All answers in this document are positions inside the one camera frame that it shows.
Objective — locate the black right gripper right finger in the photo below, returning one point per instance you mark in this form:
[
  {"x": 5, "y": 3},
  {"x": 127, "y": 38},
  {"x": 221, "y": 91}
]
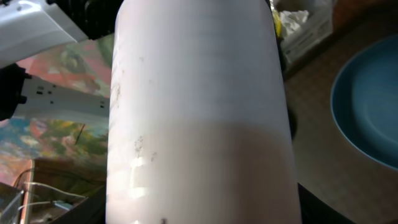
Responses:
[{"x": 314, "y": 211}]

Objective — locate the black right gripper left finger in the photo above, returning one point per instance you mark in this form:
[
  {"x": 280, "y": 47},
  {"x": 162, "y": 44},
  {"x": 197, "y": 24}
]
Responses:
[{"x": 90, "y": 211}]

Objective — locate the pink cup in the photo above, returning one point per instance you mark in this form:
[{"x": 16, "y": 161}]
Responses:
[{"x": 198, "y": 125}]

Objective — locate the yellow snack wrapper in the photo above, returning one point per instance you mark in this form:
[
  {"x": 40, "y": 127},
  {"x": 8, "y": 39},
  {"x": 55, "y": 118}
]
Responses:
[{"x": 276, "y": 17}]

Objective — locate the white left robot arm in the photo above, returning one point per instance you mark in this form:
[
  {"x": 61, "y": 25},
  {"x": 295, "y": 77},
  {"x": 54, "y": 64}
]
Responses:
[{"x": 30, "y": 27}]

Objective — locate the brown serving tray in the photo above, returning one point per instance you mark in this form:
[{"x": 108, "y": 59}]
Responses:
[{"x": 328, "y": 165}]

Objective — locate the dark blue plate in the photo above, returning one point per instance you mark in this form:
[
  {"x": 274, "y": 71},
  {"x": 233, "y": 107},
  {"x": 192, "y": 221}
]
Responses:
[{"x": 363, "y": 101}]

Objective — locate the colourful painted floor cloth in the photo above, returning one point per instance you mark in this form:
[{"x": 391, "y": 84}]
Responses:
[{"x": 62, "y": 124}]

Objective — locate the clear plastic bin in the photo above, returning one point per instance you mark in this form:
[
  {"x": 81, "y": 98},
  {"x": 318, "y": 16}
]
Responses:
[{"x": 318, "y": 26}]

